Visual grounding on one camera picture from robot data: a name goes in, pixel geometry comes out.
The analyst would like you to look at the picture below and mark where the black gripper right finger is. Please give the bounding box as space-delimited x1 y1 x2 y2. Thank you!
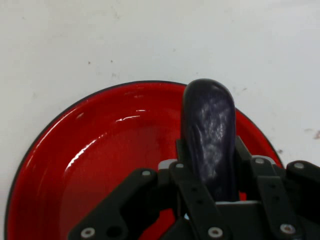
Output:
234 136 320 240

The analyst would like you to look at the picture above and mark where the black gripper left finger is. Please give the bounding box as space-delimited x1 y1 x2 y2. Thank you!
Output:
67 137 234 240

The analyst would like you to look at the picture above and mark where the purple toy eggplant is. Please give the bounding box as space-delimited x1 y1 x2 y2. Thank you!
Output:
181 78 237 202

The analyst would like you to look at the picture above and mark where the red round plate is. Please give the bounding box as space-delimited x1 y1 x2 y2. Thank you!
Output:
4 80 285 240

